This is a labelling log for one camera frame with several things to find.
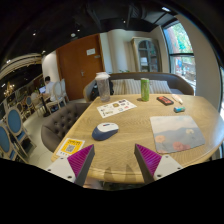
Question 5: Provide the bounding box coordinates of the white and blue computer mouse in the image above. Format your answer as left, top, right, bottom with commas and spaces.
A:
91, 122, 120, 141

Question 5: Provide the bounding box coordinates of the grey tufted armchair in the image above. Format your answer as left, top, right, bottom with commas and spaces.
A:
40, 102, 92, 154

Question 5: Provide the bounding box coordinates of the brown wooden door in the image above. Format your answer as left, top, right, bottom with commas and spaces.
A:
55, 33, 105, 101

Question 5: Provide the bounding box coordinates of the black backpack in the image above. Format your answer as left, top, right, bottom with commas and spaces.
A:
89, 79, 115, 101

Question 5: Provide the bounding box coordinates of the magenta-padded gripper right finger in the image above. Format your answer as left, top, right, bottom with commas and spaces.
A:
134, 143, 184, 185

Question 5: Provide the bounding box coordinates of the glass door cabinet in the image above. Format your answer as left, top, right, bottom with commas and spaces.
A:
130, 36, 163, 74

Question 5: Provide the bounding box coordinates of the person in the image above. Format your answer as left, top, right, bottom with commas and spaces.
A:
43, 75, 58, 103

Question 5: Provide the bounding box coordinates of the white sticker sheet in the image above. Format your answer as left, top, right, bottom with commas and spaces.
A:
96, 98, 138, 119

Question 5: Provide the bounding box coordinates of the green drink can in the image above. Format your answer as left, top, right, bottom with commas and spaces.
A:
140, 77, 151, 102

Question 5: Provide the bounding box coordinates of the gold chandelier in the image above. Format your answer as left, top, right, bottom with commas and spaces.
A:
3, 81, 16, 98

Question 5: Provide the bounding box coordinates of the black framed window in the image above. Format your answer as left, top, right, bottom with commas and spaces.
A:
163, 21, 198, 91

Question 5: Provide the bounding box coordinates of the small teal pack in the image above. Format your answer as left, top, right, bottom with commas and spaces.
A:
173, 106, 186, 114

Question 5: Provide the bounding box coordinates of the clear plastic shaker bottle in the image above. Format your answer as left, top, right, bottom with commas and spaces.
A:
95, 71, 111, 103

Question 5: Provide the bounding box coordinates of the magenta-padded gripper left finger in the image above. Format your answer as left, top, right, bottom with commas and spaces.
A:
45, 144, 96, 187

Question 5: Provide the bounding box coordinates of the striped cushion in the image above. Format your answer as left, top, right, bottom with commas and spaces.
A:
149, 79, 173, 95
110, 79, 126, 96
123, 78, 142, 95

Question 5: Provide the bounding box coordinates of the grey curved sofa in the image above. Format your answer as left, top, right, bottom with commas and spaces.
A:
83, 71, 195, 103

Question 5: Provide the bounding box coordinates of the group of blue chairs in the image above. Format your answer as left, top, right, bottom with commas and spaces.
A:
0, 94, 38, 164

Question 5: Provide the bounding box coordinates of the black and red flat box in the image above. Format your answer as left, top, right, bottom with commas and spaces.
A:
156, 95, 175, 107

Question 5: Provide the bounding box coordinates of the yellow code sticker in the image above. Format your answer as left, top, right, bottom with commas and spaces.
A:
55, 137, 86, 158

